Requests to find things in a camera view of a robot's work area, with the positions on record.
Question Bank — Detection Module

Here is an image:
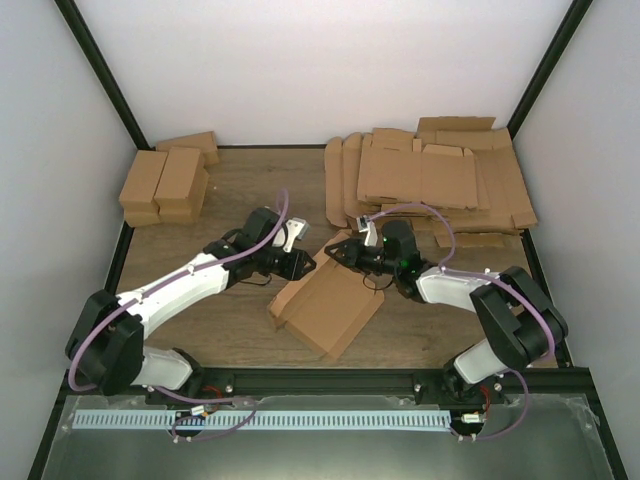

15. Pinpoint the folded box bottom left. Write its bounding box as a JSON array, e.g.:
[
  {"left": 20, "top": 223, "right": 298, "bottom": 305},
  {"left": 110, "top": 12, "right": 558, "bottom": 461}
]
[{"left": 124, "top": 209, "right": 161, "bottom": 228}]

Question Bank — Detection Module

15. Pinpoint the brown cardboard box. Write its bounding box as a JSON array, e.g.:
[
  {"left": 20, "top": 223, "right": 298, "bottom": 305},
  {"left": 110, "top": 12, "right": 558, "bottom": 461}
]
[{"left": 268, "top": 250, "right": 385, "bottom": 361}]

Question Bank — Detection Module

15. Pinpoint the light blue slotted cable duct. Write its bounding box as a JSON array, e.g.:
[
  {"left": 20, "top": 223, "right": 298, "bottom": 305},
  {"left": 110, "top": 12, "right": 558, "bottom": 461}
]
[{"left": 71, "top": 409, "right": 451, "bottom": 432}]

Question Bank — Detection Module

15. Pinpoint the folded box bottom right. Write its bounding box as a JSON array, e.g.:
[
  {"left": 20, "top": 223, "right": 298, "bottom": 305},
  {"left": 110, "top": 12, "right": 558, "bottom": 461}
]
[{"left": 159, "top": 169, "right": 209, "bottom": 224}]

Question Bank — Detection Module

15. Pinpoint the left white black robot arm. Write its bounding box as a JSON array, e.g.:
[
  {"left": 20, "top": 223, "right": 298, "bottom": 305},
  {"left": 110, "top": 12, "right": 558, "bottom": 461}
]
[{"left": 65, "top": 207, "right": 316, "bottom": 404}]

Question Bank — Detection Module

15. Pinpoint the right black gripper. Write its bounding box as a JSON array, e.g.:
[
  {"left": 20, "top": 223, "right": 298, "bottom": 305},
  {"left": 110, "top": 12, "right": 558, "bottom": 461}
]
[{"left": 325, "top": 239, "right": 399, "bottom": 276}]

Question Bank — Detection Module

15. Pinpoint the folded box top left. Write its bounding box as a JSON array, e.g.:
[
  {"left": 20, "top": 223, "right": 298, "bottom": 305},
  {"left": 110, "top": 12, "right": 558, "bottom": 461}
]
[{"left": 119, "top": 150, "right": 167, "bottom": 213}]

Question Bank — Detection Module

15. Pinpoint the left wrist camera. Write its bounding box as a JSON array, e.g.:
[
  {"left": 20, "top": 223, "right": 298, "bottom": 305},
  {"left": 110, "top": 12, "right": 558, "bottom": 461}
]
[{"left": 282, "top": 217, "right": 310, "bottom": 253}]

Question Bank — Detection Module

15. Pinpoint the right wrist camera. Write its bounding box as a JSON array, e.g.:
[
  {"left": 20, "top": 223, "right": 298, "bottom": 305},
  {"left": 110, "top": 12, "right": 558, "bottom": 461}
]
[{"left": 356, "top": 215, "right": 378, "bottom": 247}]

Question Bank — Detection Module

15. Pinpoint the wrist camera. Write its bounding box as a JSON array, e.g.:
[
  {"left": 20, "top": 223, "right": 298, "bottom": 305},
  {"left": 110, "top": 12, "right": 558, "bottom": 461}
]
[
  {"left": 356, "top": 215, "right": 378, "bottom": 247},
  {"left": 282, "top": 217, "right": 310, "bottom": 253}
]

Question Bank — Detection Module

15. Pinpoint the top flat cardboard sheet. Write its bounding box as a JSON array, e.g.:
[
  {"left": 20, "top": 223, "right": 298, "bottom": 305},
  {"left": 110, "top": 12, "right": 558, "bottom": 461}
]
[{"left": 357, "top": 138, "right": 480, "bottom": 210}]

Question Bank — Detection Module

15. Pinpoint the folded box top right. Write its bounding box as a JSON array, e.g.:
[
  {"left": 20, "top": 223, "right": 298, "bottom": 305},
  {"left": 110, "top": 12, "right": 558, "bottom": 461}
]
[{"left": 155, "top": 147, "right": 204, "bottom": 208}]

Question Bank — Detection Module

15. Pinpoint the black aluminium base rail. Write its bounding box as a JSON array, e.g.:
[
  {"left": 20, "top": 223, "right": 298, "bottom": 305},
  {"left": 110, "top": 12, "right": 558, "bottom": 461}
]
[{"left": 144, "top": 367, "right": 591, "bottom": 406}]

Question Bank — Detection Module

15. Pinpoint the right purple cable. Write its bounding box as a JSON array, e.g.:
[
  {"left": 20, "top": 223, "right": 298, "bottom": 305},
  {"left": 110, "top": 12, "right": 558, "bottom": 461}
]
[{"left": 362, "top": 202, "right": 559, "bottom": 361}]

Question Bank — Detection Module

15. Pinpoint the black frame post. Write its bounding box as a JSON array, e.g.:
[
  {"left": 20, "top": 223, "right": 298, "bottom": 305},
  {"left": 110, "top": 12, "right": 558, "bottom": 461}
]
[
  {"left": 54, "top": 0, "right": 152, "bottom": 150},
  {"left": 507, "top": 0, "right": 593, "bottom": 139}
]

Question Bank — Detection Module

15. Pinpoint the folded box at back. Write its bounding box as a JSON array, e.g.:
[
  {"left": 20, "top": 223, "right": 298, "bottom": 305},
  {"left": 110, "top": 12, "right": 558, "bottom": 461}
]
[{"left": 155, "top": 131, "right": 220, "bottom": 166}]

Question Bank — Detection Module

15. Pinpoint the stack of flat cardboard sheets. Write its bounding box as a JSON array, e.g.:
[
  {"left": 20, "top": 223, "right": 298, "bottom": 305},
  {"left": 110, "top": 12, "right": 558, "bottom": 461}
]
[{"left": 324, "top": 116, "right": 537, "bottom": 247}]

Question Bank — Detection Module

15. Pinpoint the right black frame post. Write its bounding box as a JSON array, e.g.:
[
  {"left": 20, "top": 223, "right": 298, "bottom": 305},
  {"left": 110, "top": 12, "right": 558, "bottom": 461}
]
[{"left": 507, "top": 0, "right": 593, "bottom": 139}]

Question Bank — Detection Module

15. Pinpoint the left black frame post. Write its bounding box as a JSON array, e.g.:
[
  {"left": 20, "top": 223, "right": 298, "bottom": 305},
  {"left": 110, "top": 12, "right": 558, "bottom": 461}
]
[{"left": 54, "top": 0, "right": 152, "bottom": 150}]

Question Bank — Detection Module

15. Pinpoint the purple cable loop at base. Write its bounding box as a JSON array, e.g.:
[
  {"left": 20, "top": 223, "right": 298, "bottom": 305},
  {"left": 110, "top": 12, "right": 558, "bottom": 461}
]
[{"left": 170, "top": 390, "right": 264, "bottom": 446}]

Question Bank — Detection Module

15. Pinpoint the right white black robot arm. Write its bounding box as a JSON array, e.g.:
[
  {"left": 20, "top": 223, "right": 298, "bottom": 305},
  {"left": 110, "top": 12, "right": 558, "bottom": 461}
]
[{"left": 324, "top": 219, "right": 568, "bottom": 403}]

